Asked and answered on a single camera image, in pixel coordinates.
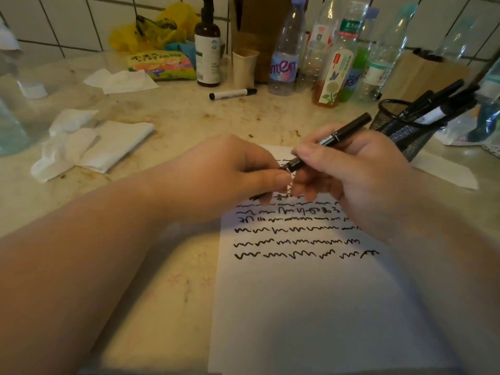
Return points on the person's left hand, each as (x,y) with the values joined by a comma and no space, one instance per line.
(211,179)

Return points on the brown spray bottle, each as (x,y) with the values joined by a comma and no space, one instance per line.
(208,58)

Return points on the clear plastic bag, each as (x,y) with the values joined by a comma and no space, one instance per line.
(480,126)

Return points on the open cardboard box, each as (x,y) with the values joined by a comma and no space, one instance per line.
(258,31)

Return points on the beige cup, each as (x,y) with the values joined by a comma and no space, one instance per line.
(245,72)

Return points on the small cardboard box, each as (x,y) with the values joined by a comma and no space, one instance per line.
(422,76)

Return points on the orange tea bottle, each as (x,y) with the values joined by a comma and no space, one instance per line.
(336,80)

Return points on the black mesh pen holder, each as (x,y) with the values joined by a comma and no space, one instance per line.
(414,146)

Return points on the yellow plastic bag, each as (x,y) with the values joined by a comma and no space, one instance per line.
(125,39)

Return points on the water bottle teal cap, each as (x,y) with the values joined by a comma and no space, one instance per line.
(381,70)
(491,85)
(455,40)

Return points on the colourful snack packet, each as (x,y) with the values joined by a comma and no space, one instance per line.
(160,66)

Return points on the person's right hand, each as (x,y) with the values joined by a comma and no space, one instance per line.
(375,179)

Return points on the grey bowl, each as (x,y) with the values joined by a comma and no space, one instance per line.
(223,48)

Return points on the white paper sheet fine scribbles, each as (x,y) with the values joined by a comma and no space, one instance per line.
(312,316)

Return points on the clear bottle white cap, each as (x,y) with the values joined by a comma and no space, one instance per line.
(318,39)

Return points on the flat white tissue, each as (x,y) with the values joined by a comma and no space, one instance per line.
(125,81)

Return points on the person's left forearm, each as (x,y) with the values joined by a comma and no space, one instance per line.
(66,289)

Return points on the green soda bottle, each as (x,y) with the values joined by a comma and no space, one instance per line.
(361,62)

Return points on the black marker pen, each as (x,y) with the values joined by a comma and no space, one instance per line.
(347,130)

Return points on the small white paper piece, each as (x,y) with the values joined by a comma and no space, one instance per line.
(445,169)

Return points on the person's right forearm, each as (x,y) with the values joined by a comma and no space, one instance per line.
(457,292)

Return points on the folded white napkin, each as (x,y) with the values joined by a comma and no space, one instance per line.
(121,146)

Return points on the clear bottle purple cap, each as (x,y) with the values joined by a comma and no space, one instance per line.
(284,68)

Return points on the crumpled white tissue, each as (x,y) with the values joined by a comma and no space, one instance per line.
(58,152)

